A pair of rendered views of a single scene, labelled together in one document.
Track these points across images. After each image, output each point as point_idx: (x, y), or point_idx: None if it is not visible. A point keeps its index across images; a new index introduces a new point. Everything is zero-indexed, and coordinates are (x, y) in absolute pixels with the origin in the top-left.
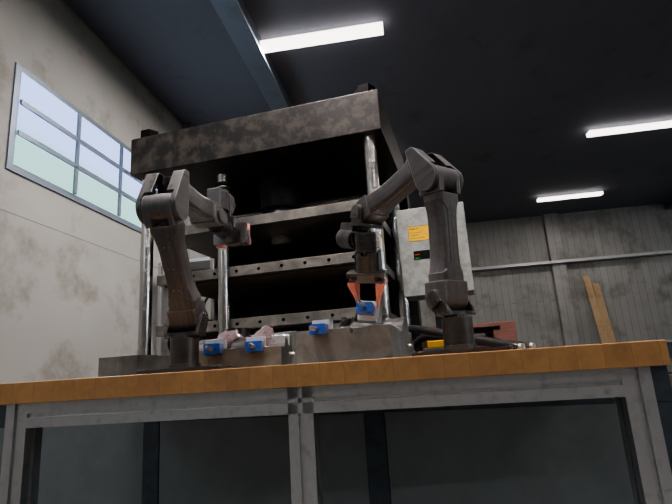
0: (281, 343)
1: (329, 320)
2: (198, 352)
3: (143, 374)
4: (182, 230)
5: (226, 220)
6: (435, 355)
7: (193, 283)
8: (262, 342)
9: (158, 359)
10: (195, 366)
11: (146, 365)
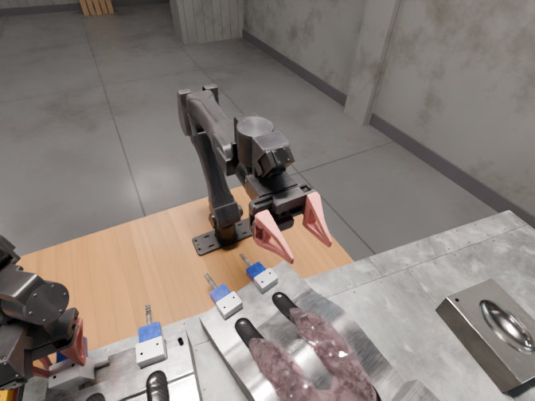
0: (236, 364)
1: (135, 345)
2: (216, 232)
3: (200, 199)
4: (193, 143)
5: (224, 169)
6: (27, 255)
7: (209, 190)
8: (212, 298)
9: (482, 344)
10: (214, 235)
11: (455, 321)
